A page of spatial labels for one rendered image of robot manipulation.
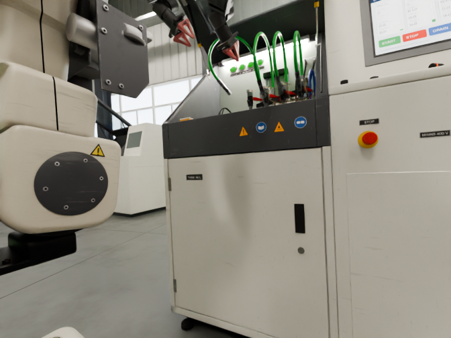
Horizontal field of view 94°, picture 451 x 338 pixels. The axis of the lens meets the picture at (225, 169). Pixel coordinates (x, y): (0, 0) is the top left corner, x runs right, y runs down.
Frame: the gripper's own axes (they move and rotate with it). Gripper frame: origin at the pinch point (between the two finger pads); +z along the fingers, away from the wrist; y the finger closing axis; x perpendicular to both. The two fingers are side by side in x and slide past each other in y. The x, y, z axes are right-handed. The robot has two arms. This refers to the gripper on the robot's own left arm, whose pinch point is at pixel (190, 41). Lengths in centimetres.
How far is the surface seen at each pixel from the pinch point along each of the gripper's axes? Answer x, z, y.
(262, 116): 22, 43, -21
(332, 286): 56, 94, -24
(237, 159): 35, 48, -9
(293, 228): 47, 76, -19
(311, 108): 17, 51, -34
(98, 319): 115, 56, 63
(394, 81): 9, 60, -53
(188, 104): 11.8, 16.8, 20.8
